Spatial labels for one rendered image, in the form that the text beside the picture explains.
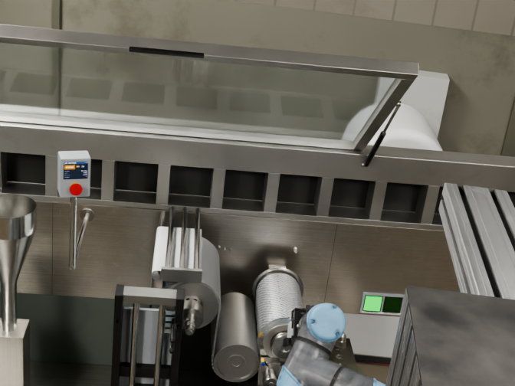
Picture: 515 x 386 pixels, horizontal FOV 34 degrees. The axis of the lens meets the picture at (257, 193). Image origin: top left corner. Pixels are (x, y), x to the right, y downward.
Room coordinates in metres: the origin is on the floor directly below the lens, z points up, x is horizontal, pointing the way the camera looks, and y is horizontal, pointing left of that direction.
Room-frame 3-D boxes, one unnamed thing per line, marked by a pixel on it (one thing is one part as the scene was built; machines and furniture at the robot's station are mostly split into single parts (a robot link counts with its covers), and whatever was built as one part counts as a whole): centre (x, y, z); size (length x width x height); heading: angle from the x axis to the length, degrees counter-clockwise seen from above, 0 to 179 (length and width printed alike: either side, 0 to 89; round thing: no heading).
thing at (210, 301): (1.93, 0.15, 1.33); 0.25 x 0.14 x 0.14; 6
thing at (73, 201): (1.80, 0.43, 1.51); 0.02 x 0.02 x 0.20
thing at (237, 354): (1.93, 0.01, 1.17); 0.26 x 0.12 x 0.12; 6
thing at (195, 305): (1.77, 0.13, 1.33); 0.06 x 0.06 x 0.06; 6
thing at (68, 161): (1.79, 0.43, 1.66); 0.07 x 0.07 x 0.10; 22
